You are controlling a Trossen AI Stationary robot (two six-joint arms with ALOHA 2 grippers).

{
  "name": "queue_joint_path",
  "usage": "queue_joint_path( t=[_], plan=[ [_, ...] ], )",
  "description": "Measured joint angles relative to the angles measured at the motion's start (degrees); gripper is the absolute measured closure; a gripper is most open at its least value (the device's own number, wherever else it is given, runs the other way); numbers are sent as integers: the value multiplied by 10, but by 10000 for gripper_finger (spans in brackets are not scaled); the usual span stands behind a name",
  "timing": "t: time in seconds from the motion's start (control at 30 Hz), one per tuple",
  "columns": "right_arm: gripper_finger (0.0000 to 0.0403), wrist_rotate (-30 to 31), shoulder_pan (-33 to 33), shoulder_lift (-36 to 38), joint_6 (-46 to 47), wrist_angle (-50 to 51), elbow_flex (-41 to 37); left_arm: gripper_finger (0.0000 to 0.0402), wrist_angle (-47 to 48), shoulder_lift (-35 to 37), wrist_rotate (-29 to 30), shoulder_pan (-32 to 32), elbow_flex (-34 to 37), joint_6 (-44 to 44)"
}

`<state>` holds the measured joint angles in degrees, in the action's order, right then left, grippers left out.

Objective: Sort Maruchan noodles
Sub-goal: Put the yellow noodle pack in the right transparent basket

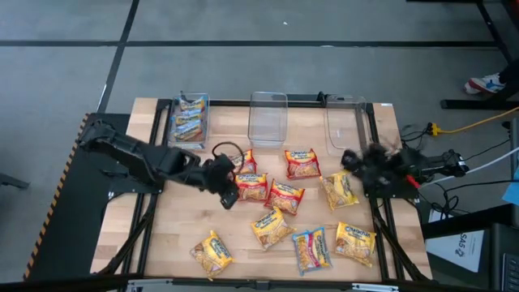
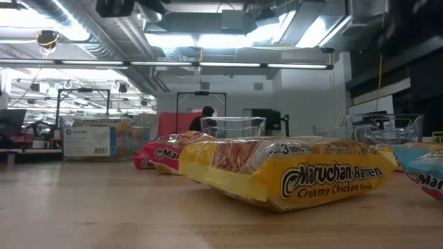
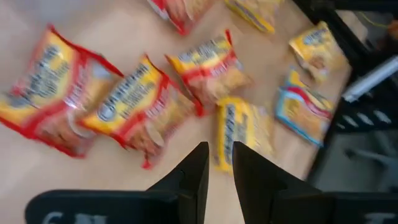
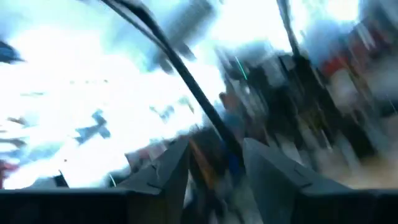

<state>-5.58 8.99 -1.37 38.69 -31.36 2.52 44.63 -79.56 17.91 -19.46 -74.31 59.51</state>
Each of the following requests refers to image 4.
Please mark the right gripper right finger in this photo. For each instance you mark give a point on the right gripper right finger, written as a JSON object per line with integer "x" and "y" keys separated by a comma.
{"x": 273, "y": 177}

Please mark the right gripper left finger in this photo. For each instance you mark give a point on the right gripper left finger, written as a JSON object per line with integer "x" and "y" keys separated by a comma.
{"x": 168, "y": 177}

